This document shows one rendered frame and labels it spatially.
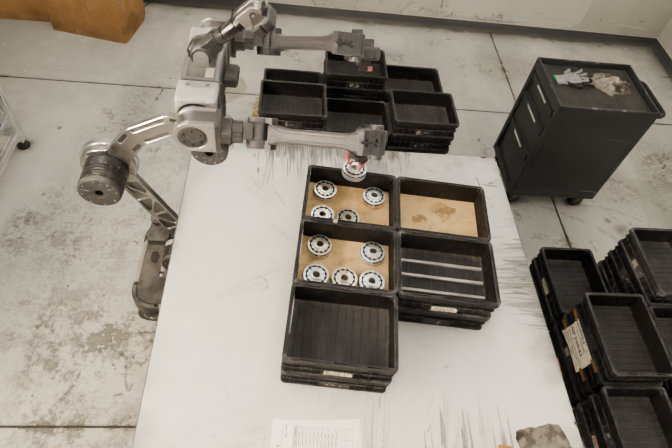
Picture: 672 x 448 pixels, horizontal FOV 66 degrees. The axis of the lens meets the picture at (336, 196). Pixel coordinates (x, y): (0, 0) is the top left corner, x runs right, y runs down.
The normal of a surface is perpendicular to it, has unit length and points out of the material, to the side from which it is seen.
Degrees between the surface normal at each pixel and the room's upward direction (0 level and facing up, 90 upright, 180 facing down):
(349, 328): 0
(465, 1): 90
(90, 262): 0
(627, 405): 0
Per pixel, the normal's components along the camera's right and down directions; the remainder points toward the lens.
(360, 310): 0.12, -0.63
